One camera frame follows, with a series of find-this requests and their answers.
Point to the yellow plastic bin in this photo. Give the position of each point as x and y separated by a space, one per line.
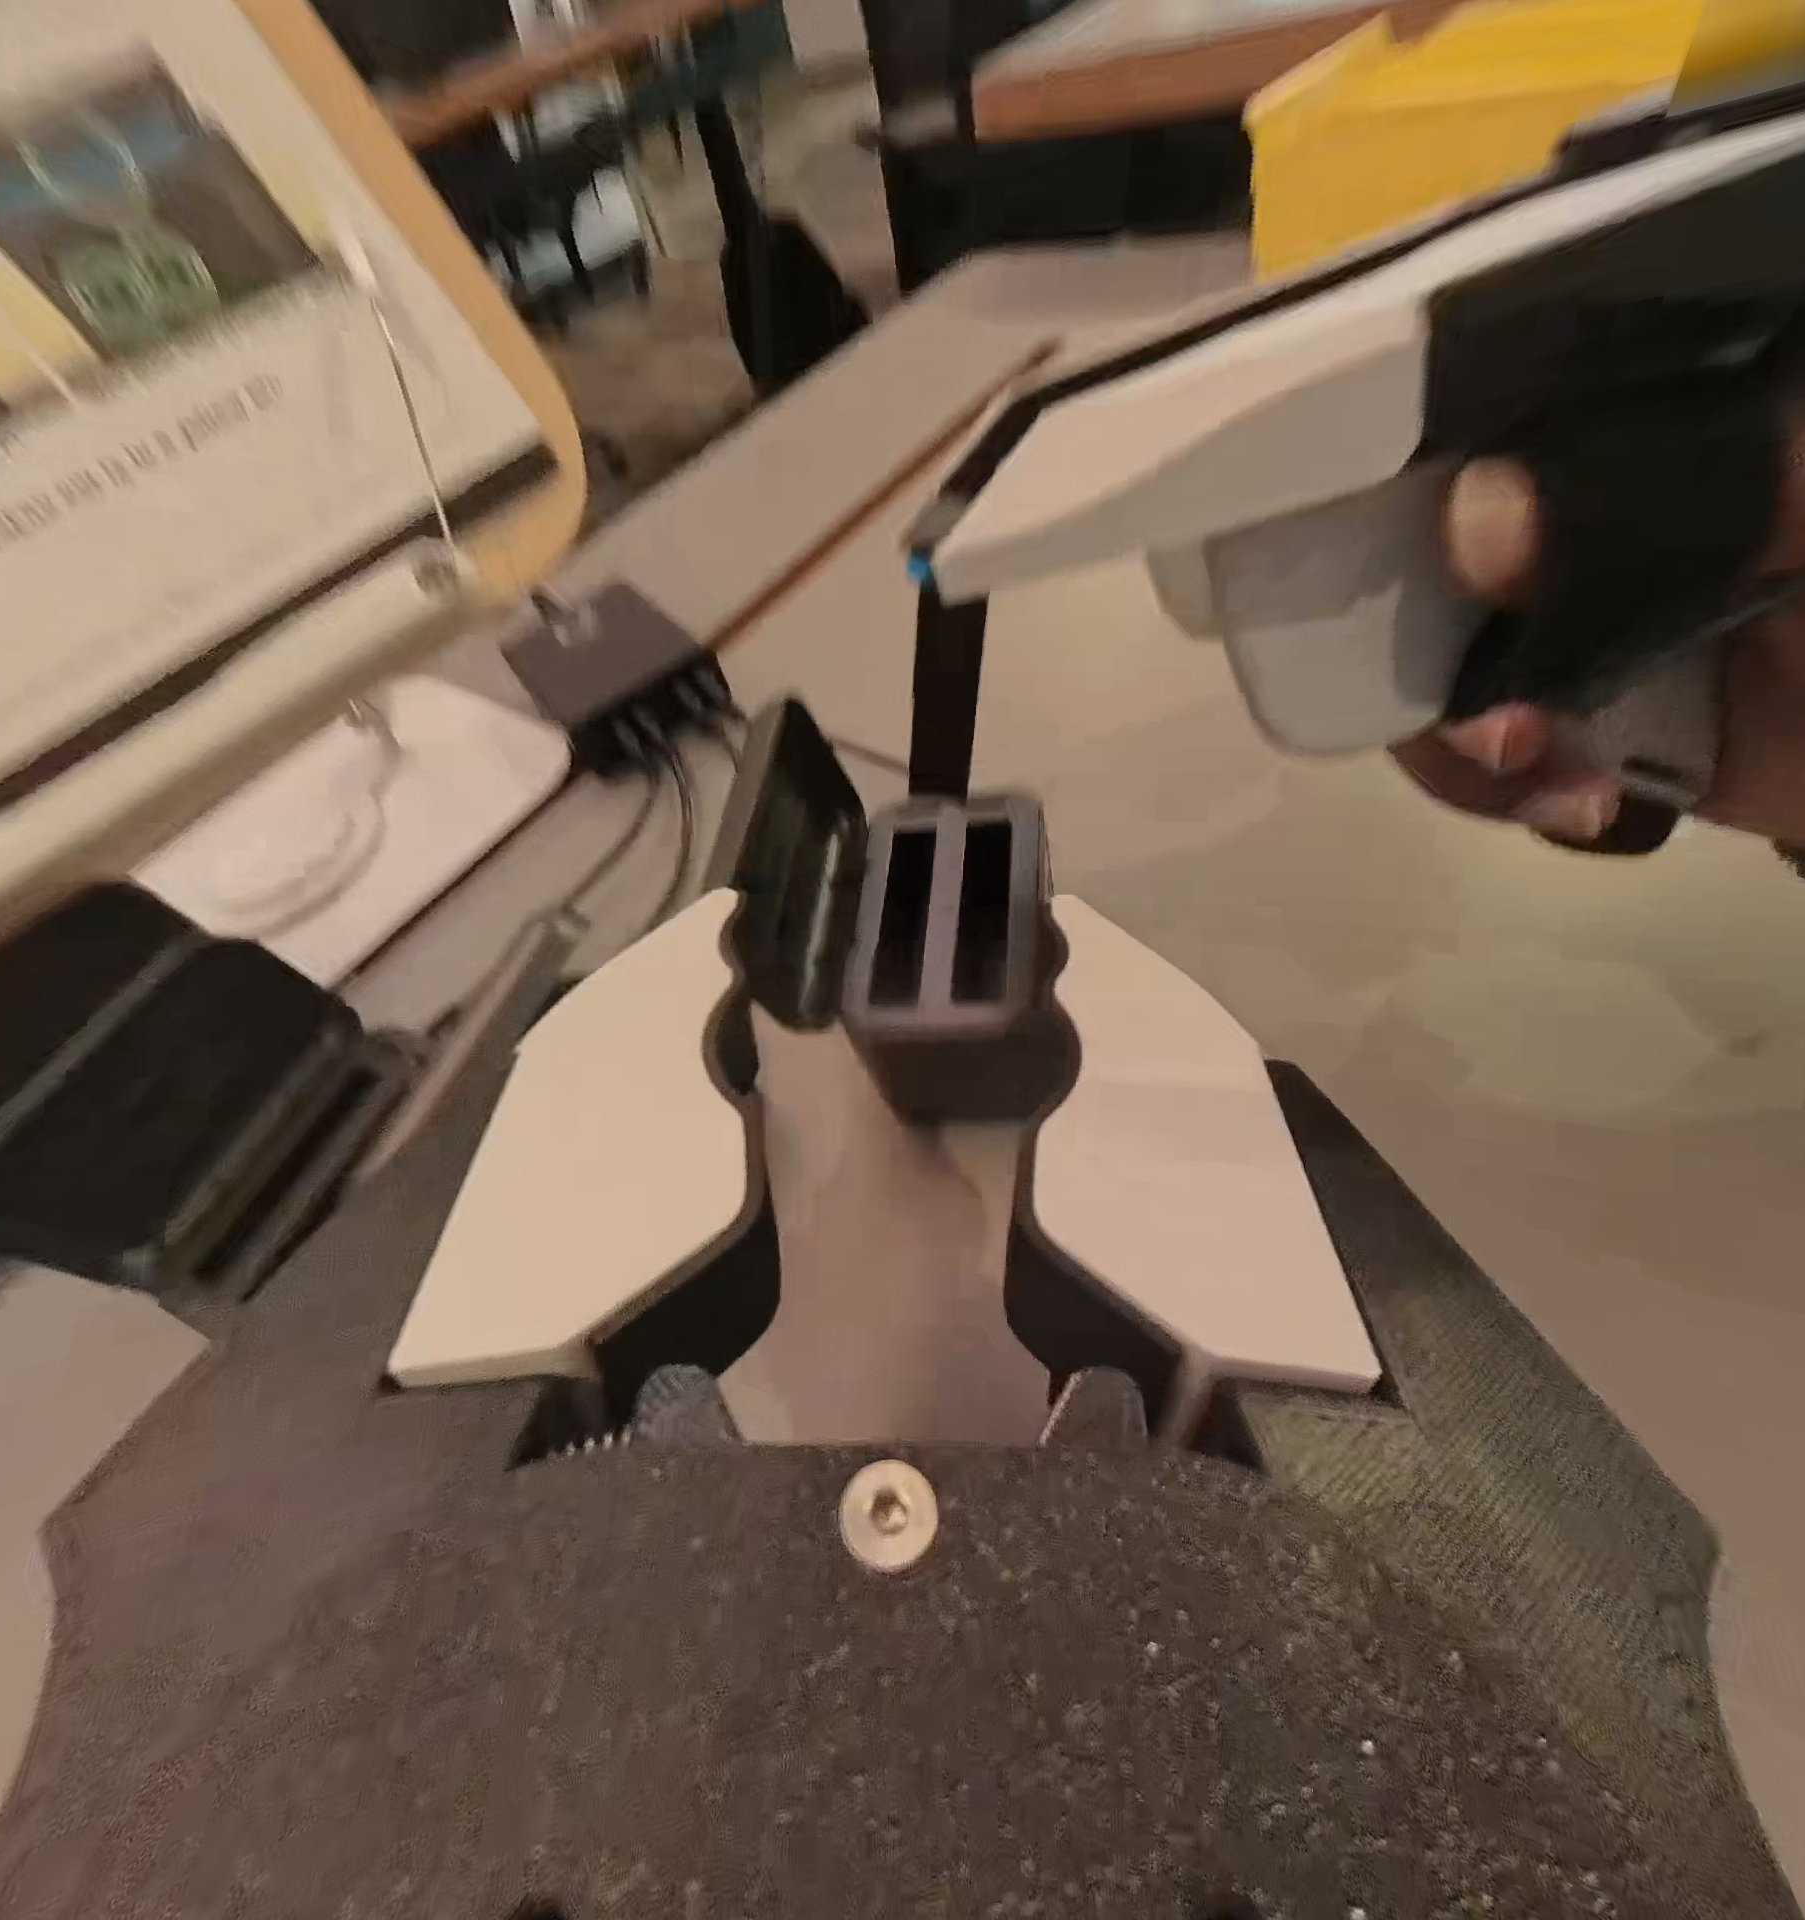
1412 136

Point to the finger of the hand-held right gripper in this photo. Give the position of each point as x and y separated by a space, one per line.
1188 449
1441 254

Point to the printed instruction sheet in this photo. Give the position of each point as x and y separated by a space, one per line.
167 449

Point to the black power adapter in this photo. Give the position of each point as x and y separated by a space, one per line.
618 645

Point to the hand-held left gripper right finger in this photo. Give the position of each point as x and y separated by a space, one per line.
1202 1187

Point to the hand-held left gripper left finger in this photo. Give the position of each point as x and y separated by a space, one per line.
586 1187

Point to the long wooden table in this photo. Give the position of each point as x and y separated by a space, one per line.
1113 76

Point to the small black bag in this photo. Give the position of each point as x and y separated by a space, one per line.
791 314

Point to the wooden office desk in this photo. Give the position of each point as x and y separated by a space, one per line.
541 68

